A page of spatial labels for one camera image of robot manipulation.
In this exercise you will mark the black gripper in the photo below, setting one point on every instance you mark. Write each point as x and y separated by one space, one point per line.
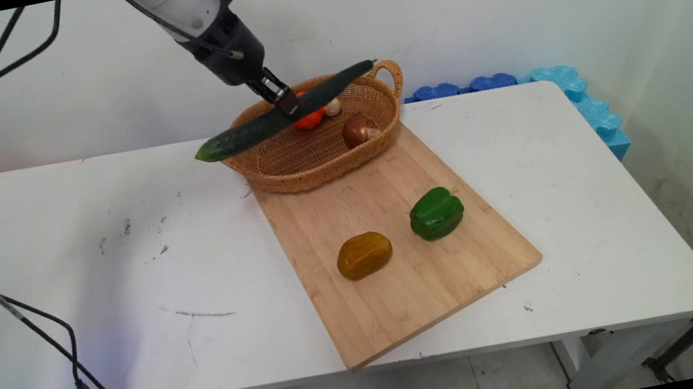
230 48

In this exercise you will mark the long dark green cucumber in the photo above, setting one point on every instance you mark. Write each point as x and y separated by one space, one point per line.
264 124

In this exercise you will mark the orange-red toy tomato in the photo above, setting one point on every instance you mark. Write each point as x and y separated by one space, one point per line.
310 120

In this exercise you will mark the small beige toy garlic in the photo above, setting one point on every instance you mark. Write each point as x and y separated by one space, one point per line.
332 106

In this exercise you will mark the woven wicker basket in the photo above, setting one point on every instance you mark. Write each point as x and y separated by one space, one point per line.
312 154

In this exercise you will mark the brown toy mushroom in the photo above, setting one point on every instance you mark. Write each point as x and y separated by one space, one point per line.
355 130

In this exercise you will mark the yellow-brown toy potato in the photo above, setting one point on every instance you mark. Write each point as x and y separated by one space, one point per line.
364 255

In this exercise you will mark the green toy bell pepper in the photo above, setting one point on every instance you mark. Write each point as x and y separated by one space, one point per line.
436 212

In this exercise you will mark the bamboo cutting board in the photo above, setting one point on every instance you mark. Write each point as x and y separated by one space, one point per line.
417 281

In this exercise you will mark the light blue foam mat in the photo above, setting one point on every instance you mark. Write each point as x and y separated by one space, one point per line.
593 111

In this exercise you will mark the grey table leg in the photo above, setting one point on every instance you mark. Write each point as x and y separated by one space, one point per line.
600 363

